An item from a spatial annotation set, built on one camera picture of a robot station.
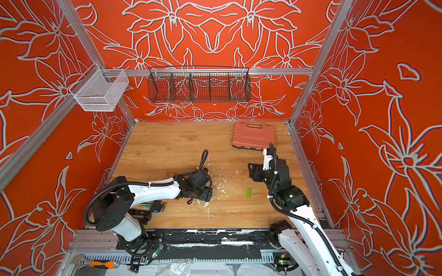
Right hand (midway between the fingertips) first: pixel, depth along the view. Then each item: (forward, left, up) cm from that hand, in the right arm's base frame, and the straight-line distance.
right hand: (254, 162), depth 75 cm
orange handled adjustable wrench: (-36, +71, -19) cm, 82 cm away
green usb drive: (-6, +1, -21) cm, 21 cm away
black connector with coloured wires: (-14, +46, -18) cm, 52 cm away
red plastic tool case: (+30, -5, -16) cm, 34 cm away
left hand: (-6, +22, -19) cm, 30 cm away
